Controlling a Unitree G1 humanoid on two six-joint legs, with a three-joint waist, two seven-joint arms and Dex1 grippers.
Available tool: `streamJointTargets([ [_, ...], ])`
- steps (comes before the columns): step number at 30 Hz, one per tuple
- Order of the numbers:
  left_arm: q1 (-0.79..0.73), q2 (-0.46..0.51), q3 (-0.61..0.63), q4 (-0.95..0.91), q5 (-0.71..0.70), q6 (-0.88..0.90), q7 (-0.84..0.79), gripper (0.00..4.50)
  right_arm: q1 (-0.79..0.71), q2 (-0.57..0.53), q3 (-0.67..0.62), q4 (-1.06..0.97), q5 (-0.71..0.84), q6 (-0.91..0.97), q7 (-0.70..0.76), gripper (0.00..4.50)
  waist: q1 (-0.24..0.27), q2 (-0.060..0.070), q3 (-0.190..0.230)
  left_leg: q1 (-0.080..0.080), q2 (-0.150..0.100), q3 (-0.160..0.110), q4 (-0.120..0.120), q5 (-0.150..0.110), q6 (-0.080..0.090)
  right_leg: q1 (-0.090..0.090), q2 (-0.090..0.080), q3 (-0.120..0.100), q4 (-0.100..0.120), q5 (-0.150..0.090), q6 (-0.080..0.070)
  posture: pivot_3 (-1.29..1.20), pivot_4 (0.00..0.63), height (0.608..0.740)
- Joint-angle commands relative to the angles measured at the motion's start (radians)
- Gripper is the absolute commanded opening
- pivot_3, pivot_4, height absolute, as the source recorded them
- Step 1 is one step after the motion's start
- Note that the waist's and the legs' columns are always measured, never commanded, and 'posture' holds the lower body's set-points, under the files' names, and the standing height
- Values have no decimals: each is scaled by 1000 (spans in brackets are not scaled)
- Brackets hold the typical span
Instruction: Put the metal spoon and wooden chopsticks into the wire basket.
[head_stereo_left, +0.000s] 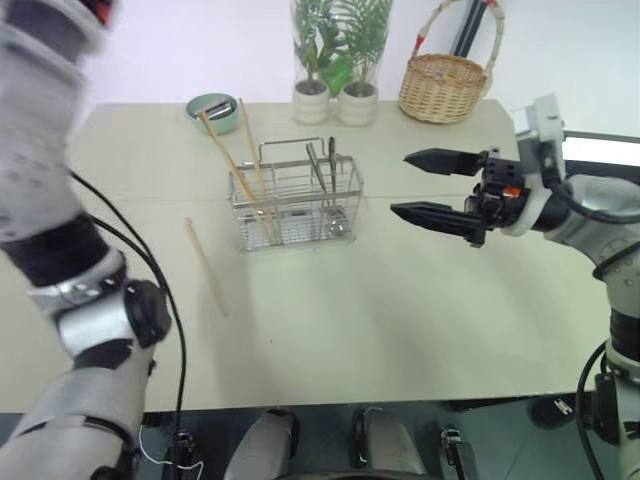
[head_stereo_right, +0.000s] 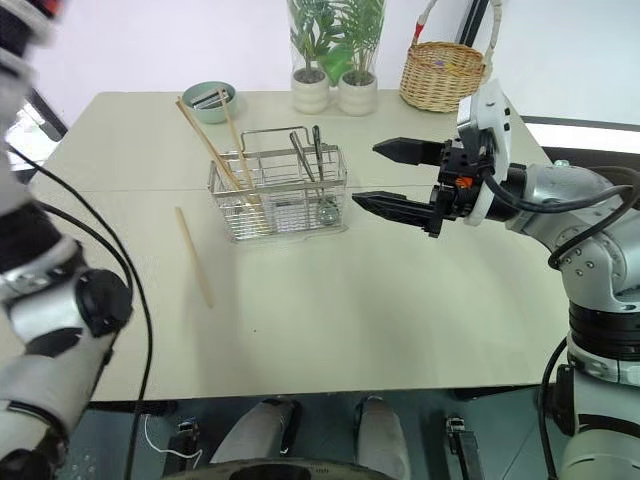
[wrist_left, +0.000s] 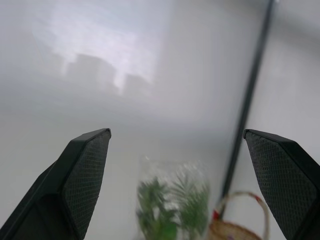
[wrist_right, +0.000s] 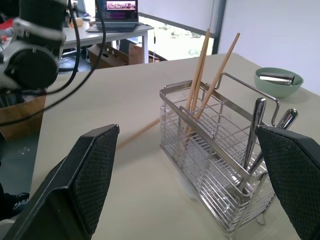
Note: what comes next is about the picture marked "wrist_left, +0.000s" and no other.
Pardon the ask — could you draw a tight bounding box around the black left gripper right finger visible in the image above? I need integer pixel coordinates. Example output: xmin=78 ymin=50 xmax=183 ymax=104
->
xmin=243 ymin=128 xmax=320 ymax=240

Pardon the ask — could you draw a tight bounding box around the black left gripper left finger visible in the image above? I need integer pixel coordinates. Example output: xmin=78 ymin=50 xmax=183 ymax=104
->
xmin=0 ymin=128 xmax=112 ymax=240

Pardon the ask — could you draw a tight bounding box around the black vertical bar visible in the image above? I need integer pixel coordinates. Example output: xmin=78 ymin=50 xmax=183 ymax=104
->
xmin=218 ymin=0 xmax=275 ymax=217

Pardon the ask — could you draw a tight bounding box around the green plant in clear wrap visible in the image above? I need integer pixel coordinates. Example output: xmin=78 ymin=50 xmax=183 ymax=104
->
xmin=136 ymin=155 xmax=211 ymax=240

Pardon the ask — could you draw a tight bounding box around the woven wicker basket with handle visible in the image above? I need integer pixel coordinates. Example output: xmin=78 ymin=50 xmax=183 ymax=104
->
xmin=208 ymin=191 xmax=271 ymax=240

